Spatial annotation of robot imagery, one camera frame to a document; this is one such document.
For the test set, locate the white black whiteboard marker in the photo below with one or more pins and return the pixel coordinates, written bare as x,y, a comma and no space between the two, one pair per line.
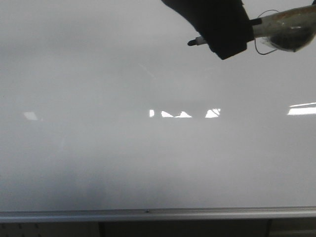
288,30

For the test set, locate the white whiteboard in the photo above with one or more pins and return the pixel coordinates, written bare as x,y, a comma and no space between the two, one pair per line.
104,106

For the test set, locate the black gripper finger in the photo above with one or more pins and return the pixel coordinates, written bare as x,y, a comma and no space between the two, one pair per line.
223,24

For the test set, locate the aluminium whiteboard frame rail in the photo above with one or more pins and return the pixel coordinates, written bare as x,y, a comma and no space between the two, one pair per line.
160,214

